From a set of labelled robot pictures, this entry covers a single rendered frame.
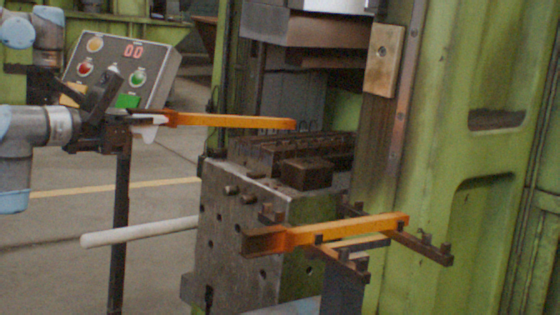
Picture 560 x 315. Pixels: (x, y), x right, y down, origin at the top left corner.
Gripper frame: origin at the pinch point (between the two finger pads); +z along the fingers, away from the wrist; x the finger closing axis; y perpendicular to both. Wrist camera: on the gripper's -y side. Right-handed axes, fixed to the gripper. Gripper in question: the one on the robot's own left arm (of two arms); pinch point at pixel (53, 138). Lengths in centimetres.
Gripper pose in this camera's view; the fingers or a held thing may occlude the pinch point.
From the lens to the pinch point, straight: 195.9
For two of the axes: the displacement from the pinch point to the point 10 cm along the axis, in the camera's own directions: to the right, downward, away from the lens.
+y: -9.2, -0.1, -3.8
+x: 3.7, 2.6, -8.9
